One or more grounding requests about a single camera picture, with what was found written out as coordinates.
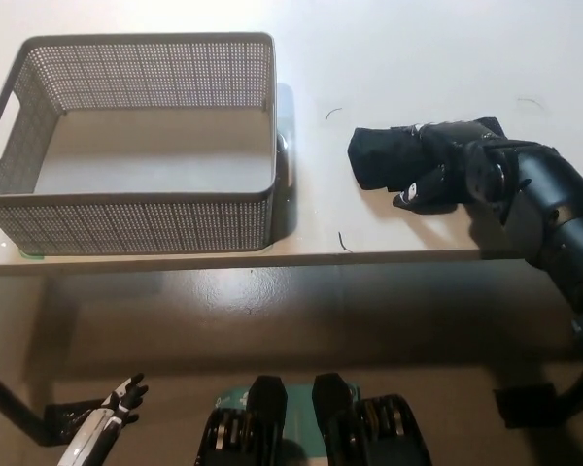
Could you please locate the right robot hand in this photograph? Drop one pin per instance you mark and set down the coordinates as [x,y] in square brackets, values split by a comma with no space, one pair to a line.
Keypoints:
[454,160]

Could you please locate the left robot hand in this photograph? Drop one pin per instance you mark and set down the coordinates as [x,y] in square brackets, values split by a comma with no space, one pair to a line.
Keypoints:
[126,395]

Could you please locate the black fabric pencil case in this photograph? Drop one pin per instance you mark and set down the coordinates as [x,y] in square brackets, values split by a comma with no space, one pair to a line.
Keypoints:
[384,155]

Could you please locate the black ribbed robot body block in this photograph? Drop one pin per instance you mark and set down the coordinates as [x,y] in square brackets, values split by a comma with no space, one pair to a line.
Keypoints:
[364,427]
[248,427]

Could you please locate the green tape marker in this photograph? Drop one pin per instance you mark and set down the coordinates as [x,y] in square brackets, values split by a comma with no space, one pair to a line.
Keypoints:
[31,254]

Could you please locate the grey perforated plastic basket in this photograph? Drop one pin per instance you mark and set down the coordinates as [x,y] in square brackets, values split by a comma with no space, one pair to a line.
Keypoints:
[126,218]

